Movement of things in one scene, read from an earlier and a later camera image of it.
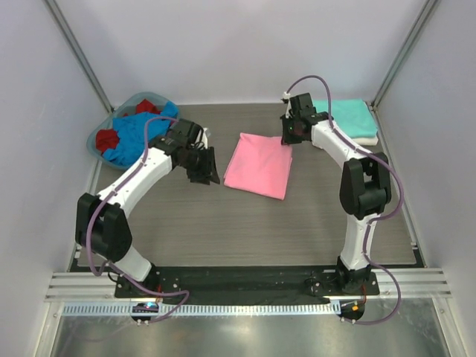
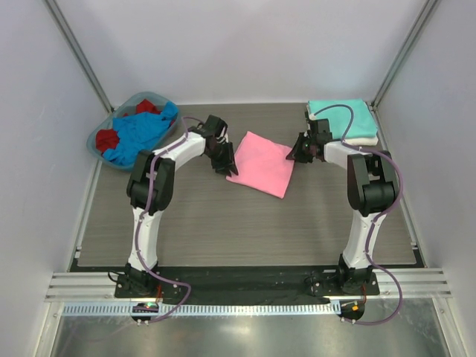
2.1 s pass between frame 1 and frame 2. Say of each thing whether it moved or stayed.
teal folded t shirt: stayed
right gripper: moved
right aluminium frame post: stayed
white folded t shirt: stayed
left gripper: moved
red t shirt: stayed
